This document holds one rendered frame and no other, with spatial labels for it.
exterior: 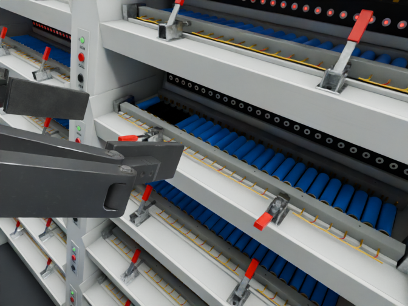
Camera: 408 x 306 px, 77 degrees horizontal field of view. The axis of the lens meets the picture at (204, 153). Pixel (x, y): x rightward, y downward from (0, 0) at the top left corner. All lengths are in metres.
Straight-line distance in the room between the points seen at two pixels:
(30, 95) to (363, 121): 0.33
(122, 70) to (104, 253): 0.49
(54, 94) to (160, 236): 0.40
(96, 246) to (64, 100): 0.60
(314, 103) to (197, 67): 0.18
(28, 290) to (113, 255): 0.72
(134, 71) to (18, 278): 1.15
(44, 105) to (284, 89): 0.26
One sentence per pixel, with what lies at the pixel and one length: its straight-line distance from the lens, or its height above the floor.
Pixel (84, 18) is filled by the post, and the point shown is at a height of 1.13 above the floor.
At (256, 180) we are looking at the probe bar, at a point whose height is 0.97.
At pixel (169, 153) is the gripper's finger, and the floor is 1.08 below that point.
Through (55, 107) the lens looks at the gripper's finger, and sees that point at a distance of 0.28.
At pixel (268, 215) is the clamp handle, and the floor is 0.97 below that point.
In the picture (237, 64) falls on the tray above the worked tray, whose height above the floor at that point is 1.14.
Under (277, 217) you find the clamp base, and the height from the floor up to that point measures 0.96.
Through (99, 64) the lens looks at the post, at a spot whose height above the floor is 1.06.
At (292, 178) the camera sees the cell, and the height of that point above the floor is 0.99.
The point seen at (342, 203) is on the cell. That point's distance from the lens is 0.45.
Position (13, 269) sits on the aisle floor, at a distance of 1.56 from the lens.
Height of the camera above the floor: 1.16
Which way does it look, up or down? 24 degrees down
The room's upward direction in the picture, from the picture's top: 15 degrees clockwise
